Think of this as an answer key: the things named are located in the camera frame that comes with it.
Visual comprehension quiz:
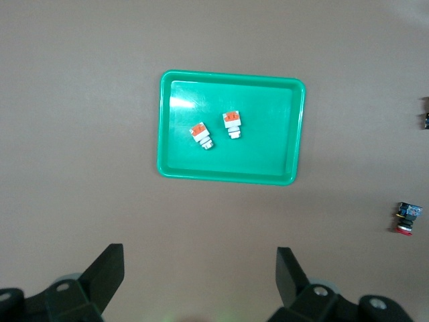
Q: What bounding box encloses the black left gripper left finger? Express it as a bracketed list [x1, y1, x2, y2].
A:
[0, 244, 125, 322]

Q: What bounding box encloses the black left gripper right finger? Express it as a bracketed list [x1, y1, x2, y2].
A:
[267, 247, 416, 322]

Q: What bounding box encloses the white orange push button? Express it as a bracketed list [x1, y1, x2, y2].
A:
[222, 109, 243, 140]
[188, 121, 215, 151]

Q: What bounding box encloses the red cap push button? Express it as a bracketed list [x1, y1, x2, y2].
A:
[391, 201, 423, 237]
[420, 96, 429, 131]

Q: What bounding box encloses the green plastic tray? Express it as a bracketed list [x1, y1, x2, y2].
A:
[156, 69, 306, 187]

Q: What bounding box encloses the brown table mat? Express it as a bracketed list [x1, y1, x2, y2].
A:
[0, 0, 429, 322]

